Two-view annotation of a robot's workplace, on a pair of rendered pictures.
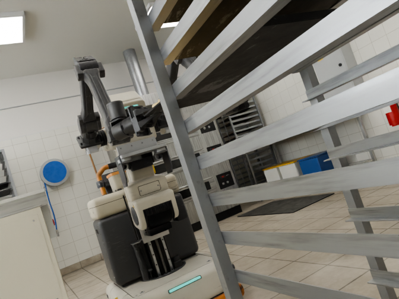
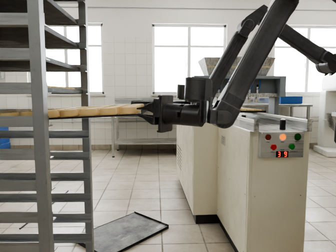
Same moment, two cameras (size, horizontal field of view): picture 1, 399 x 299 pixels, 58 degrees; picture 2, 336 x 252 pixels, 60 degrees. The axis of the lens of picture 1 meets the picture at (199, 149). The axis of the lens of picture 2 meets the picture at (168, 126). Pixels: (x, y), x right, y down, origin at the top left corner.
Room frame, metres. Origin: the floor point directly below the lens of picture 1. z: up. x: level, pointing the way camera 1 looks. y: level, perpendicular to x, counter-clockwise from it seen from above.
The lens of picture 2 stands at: (1.68, -0.92, 1.03)
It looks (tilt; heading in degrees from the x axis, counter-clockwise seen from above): 6 degrees down; 116
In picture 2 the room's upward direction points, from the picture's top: straight up
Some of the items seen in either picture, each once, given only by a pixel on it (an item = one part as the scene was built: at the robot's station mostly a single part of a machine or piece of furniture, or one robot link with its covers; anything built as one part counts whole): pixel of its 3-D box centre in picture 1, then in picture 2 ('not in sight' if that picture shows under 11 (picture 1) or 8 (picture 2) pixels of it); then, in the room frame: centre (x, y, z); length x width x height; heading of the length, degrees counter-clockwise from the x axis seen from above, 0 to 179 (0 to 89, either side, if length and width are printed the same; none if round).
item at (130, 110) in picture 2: not in sight; (128, 110); (1.21, -0.21, 0.99); 0.05 x 0.05 x 0.02
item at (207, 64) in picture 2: not in sight; (234, 68); (1.13, 1.49, 1.25); 0.56 x 0.29 x 0.14; 30
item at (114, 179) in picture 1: (127, 178); not in sight; (2.25, 0.48, 0.87); 0.23 x 0.15 x 0.11; 116
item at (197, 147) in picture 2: not in sight; (218, 156); (0.89, 1.90, 0.42); 1.28 x 0.72 x 0.84; 120
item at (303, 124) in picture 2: not in sight; (246, 113); (1.20, 1.66, 0.87); 2.01 x 0.03 x 0.07; 120
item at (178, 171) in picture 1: (172, 165); not in sight; (5.48, 0.47, 1.00); 1.56 x 1.20 x 2.01; 118
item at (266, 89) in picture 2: not in sight; (233, 97); (1.13, 1.49, 1.01); 0.72 x 0.33 x 0.34; 30
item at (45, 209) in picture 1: (46, 222); (281, 144); (1.56, 0.73, 0.77); 0.24 x 0.04 x 0.14; 30
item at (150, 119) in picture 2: not in sight; (151, 110); (1.28, -0.19, 0.99); 0.09 x 0.07 x 0.07; 177
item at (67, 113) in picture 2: not in sight; (68, 113); (1.06, -0.28, 0.98); 0.05 x 0.05 x 0.02
